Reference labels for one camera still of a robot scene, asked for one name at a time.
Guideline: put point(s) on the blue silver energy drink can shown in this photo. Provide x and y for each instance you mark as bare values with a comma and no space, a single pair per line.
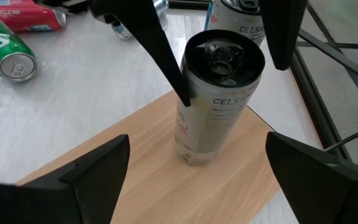
160,7
121,31

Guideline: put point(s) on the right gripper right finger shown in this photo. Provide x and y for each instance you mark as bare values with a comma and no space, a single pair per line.
328,193

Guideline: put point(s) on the tall white Celsius can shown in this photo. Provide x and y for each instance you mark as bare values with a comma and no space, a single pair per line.
241,28
210,124

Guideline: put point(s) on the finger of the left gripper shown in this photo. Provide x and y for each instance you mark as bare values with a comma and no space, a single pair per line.
283,31
141,25

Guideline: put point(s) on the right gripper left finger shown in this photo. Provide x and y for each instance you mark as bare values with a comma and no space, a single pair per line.
57,199

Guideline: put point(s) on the red Fanta can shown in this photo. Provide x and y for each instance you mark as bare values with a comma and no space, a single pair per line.
20,17

